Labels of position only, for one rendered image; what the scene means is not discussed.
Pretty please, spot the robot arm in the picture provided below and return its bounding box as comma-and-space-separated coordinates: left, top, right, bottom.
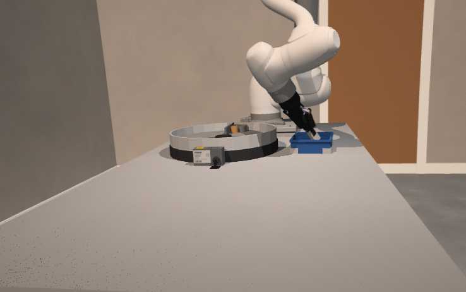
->
241, 0, 340, 125

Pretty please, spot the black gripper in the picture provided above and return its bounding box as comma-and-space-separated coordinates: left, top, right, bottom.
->
278, 92, 320, 140

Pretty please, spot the blue plastic crate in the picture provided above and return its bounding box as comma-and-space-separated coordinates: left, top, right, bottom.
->
289, 132, 333, 154

